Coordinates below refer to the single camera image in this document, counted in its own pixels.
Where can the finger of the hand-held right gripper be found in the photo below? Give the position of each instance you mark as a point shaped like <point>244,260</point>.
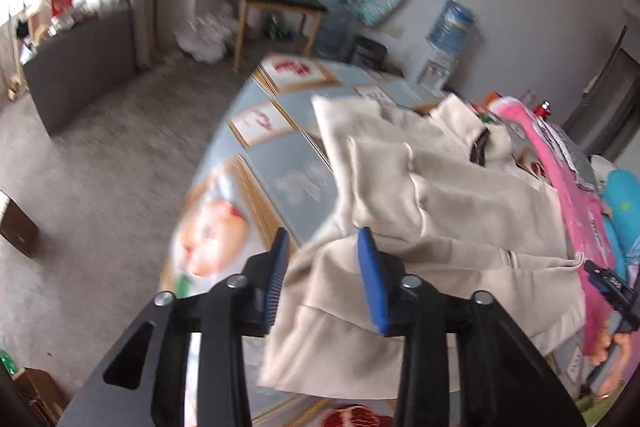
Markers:
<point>596,274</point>

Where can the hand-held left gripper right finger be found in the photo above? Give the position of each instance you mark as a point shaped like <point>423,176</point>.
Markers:
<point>372,287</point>

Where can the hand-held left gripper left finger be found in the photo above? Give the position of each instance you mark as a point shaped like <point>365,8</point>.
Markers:
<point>277,277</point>

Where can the cream zip jacket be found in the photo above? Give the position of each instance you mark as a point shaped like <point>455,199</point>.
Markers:
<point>450,207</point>

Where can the person's right forearm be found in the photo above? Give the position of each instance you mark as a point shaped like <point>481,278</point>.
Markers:
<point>595,414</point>

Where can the person's right hand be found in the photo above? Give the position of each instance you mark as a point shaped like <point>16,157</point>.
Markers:
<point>607,349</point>

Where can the pink floral blanket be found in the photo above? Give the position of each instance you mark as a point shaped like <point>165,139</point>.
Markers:
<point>575,207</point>

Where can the grey quilted blanket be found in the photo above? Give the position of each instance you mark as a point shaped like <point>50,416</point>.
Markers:
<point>582,167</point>

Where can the door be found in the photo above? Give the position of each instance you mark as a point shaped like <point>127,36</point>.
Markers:
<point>610,107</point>

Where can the orange box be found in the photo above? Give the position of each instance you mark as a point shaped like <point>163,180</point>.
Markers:
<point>491,98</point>

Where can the wooden stick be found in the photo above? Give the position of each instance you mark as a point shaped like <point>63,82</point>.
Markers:
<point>606,58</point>

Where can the white water dispenser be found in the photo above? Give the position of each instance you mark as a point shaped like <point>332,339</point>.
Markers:
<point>435,72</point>

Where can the black appliance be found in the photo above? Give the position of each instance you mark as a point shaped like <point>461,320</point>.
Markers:
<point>369,52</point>

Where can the white plastic bags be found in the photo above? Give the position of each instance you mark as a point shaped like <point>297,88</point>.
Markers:
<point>205,39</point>

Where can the empty clear water jug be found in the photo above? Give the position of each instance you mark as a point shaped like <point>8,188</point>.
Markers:
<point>335,34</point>

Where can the brown box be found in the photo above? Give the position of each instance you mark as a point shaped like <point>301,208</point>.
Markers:
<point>17,227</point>

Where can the open cardboard box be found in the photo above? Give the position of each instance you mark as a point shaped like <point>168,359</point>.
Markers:
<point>35,392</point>

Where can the blue water bottle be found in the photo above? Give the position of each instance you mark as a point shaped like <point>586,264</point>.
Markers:
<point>452,27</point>

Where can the grey cabinet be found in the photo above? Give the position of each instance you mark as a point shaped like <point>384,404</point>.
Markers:
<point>75,67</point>

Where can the wall socket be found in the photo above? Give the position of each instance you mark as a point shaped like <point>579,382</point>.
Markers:
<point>397,31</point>

